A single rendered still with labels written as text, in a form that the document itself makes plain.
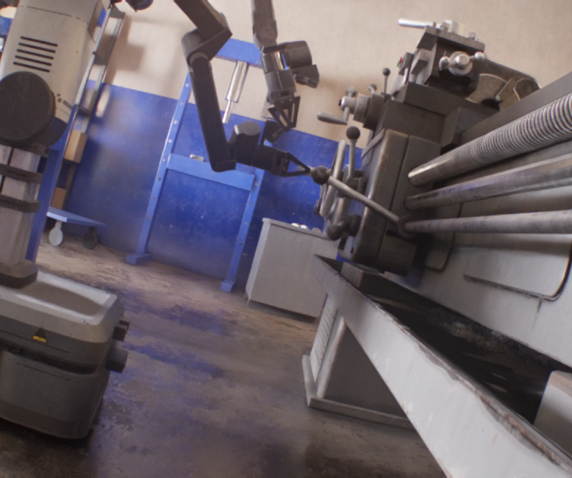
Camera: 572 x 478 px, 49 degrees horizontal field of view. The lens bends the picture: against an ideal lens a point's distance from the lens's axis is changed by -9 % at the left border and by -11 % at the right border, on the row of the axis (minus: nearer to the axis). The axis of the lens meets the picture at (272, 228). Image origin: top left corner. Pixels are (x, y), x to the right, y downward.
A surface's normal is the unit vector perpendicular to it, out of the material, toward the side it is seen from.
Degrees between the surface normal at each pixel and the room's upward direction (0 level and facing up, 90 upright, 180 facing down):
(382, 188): 90
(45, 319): 45
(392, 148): 90
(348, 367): 90
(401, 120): 90
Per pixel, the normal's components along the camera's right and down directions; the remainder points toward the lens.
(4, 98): 0.12, 0.04
